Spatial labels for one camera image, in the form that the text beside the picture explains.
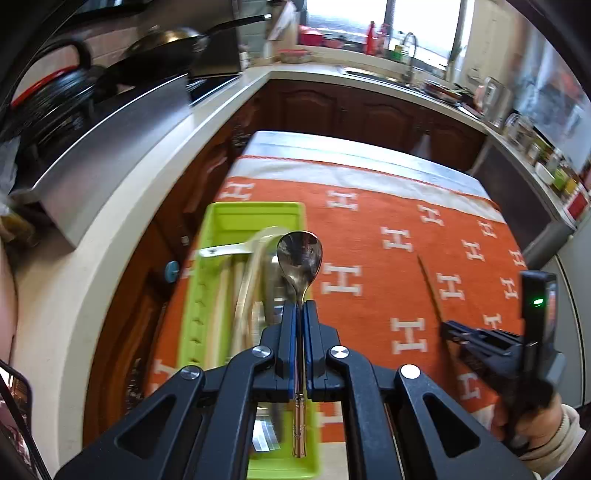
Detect steel electric kettle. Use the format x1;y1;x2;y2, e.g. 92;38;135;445
475;78;513;127

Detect steel kitchen sink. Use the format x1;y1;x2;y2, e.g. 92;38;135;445
339;66;416;88

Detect orange patterned blanket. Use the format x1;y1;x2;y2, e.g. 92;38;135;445
143;154;529;457

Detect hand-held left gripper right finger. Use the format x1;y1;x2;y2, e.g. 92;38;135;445
302;300;536;480

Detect kitchen window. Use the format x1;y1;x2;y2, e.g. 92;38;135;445
305;0;467;70

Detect green plastic utensil tray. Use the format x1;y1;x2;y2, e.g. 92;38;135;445
178;200;322;478

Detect pale blue table cover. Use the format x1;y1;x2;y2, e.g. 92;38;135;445
241;130;490;197

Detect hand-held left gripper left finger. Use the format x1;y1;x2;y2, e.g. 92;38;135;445
55;302;297;480

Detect red labelled container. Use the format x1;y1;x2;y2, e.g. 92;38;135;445
566;185;591;220

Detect plastic bags of food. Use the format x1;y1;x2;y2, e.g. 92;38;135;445
0;138;42;241

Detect white refrigerator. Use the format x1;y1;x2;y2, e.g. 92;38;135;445
540;231;591;411

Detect white cutting board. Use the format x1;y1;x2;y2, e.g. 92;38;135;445
265;2;298;40

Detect metal spoon with bamboo-style handle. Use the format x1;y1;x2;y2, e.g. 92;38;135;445
276;231;323;459

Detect black range hood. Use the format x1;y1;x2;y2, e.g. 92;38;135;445
28;0;158;33

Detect stainless steel splash guard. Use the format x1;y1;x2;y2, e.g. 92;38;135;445
28;74;195;250
189;18;243;77

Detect row of condiment bottles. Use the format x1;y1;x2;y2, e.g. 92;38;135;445
526;136;591;195

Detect shiny wall covering sheet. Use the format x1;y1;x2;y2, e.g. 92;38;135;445
512;37;587;162

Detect person's right hand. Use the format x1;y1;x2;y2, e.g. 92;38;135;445
508;399;566;457

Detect black gas stove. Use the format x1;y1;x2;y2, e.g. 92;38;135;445
185;74;241;104

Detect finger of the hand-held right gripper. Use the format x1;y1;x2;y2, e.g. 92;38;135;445
440;320;523;371

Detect grey metal appliance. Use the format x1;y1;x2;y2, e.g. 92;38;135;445
471;138;578;278

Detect smartphone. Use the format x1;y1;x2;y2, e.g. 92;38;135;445
0;360;35;462

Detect person's right forearm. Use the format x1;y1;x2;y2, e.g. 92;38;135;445
519;404;585;478

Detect pile of dishes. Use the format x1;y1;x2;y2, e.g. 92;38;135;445
422;79;467;104

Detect black wok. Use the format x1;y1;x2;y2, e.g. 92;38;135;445
95;14;273;100

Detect steel kitchen faucet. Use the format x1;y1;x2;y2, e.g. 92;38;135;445
401;32;419;86

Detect large steel ladle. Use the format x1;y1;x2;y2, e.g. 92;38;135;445
198;244;254;259

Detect glass pitcher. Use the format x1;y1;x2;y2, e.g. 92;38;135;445
503;113;532;148

